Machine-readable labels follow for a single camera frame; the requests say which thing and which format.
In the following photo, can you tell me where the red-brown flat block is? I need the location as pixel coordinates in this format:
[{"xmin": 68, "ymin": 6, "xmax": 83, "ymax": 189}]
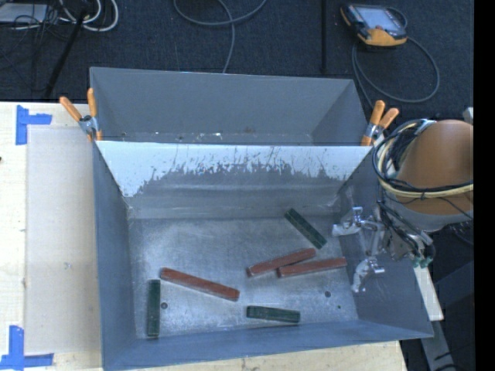
[
  {"xmin": 275, "ymin": 257, "xmax": 349, "ymax": 279},
  {"xmin": 245, "ymin": 247, "xmax": 318, "ymax": 278},
  {"xmin": 159, "ymin": 267, "xmax": 241, "ymax": 302}
]

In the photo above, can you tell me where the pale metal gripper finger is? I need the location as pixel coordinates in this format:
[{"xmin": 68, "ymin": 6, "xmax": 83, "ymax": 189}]
[
  {"xmin": 332, "ymin": 206, "xmax": 379, "ymax": 237},
  {"xmin": 350, "ymin": 257, "xmax": 386, "ymax": 294}
]

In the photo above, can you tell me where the black cylinder on white bracket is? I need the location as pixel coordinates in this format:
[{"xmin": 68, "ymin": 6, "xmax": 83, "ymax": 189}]
[{"xmin": 418, "ymin": 231, "xmax": 437, "ymax": 264}]

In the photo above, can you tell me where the pale wood flat board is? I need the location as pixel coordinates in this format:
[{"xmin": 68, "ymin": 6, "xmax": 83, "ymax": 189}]
[{"xmin": 23, "ymin": 124, "xmax": 103, "ymax": 357}]

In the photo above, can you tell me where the dark green flat block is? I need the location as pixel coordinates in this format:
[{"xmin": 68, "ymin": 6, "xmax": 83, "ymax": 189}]
[
  {"xmin": 145, "ymin": 278, "xmax": 162, "ymax": 339},
  {"xmin": 245, "ymin": 305, "xmax": 302, "ymax": 324},
  {"xmin": 284, "ymin": 207, "xmax": 329, "ymax": 250}
]

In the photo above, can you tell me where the grey metal bin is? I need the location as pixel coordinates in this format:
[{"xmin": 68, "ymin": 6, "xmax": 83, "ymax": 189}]
[{"xmin": 89, "ymin": 66, "xmax": 435, "ymax": 371}]

